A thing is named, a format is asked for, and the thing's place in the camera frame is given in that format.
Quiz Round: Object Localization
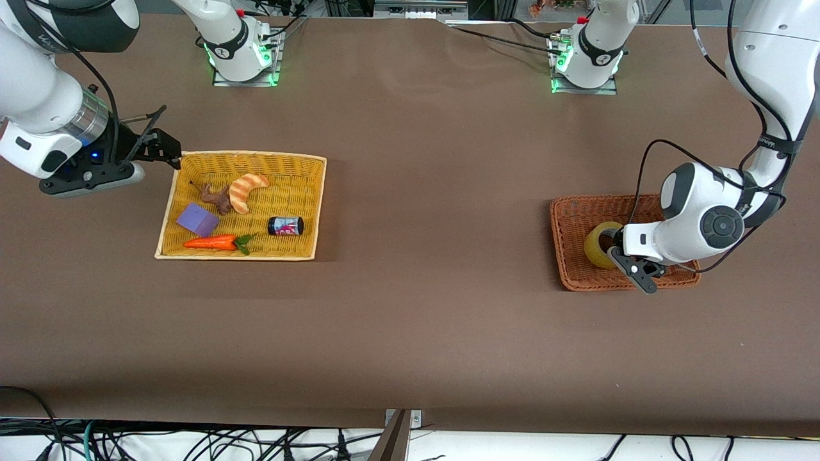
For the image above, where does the yellow tape roll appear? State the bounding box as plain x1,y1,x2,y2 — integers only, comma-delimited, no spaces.
583,220,626,270

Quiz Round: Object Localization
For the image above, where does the brown wicker basket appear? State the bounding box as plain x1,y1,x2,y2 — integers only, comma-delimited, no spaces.
550,193,701,292

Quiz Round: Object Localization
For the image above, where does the brown toy figure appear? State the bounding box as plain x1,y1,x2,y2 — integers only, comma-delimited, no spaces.
190,181,233,216

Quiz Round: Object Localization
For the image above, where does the purple foam cube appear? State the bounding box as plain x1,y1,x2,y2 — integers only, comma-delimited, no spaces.
176,202,220,238

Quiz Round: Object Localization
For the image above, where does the striped toy croissant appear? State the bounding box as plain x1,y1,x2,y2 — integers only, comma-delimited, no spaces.
229,172,271,215

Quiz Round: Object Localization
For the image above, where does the orange toy carrot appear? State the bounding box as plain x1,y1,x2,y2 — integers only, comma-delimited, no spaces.
183,233,258,256

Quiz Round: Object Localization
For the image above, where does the small black can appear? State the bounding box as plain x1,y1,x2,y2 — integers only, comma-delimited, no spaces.
267,216,305,237

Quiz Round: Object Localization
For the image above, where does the yellow wicker basket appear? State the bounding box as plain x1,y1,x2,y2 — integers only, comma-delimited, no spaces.
154,150,328,262

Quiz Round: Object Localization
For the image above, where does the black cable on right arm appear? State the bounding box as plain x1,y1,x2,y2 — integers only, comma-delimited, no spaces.
26,0,168,168

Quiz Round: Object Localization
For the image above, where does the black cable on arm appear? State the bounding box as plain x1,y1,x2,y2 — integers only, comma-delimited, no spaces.
625,0,809,275
26,0,168,168

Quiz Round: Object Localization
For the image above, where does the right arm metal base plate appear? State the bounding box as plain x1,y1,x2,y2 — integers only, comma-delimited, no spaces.
211,28,284,88

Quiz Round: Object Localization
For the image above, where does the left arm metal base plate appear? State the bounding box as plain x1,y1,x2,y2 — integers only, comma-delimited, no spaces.
550,32,619,96

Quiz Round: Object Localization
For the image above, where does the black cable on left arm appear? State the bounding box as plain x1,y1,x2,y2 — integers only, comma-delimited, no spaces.
625,0,809,275

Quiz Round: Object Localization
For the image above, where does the black cable to base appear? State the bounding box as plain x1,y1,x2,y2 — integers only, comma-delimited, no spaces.
447,18,566,56

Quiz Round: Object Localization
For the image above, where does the black looped floor cable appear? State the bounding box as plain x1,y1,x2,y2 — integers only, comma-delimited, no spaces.
0,385,67,461

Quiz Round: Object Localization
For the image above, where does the aluminium frame rail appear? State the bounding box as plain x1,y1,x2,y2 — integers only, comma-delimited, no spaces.
373,0,470,21

